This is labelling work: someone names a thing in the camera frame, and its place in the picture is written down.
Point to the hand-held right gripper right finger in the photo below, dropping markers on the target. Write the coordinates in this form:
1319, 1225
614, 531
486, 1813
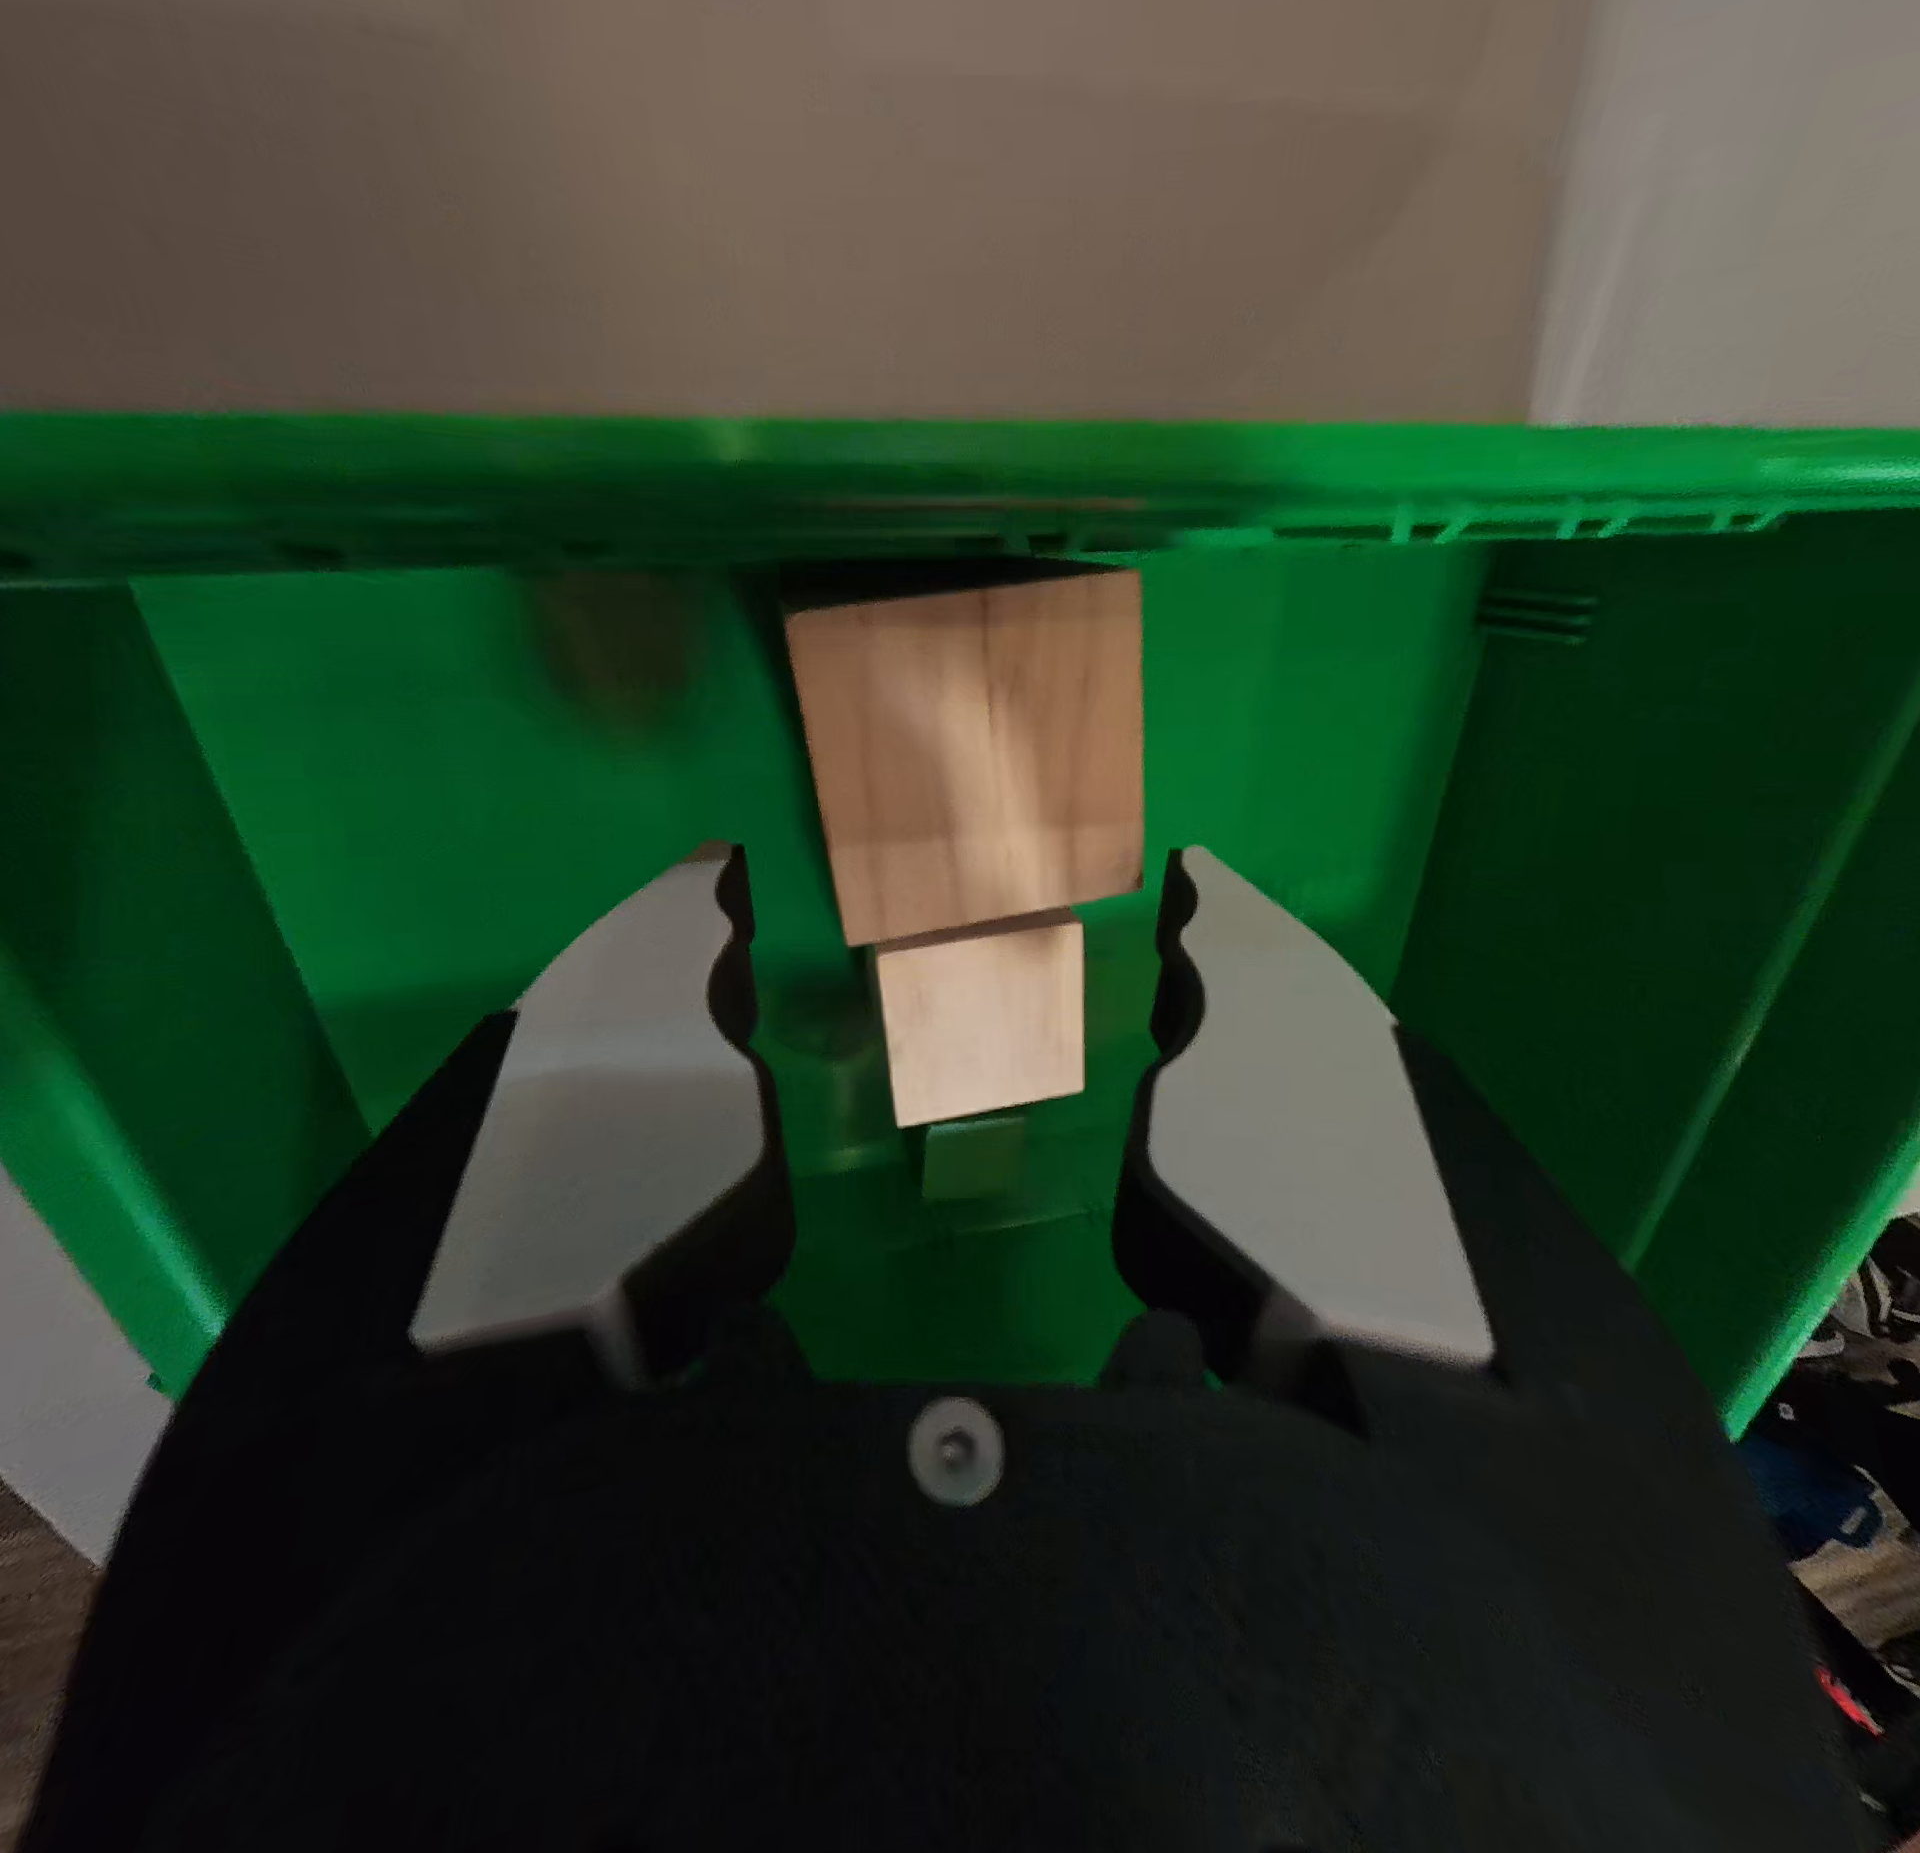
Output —
1303, 1136

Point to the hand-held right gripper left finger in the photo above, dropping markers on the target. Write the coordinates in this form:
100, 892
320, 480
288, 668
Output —
572, 1136

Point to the green cube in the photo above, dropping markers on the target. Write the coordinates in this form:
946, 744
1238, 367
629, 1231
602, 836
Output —
972, 1157

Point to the medium wooden cube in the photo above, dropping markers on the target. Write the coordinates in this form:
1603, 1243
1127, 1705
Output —
982, 1014

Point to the green plastic bin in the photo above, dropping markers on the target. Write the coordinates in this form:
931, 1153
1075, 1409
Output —
1619, 832

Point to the large wooden cube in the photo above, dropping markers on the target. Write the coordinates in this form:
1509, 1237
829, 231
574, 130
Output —
968, 744

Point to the grey desk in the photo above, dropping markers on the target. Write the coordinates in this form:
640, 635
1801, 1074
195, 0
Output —
748, 156

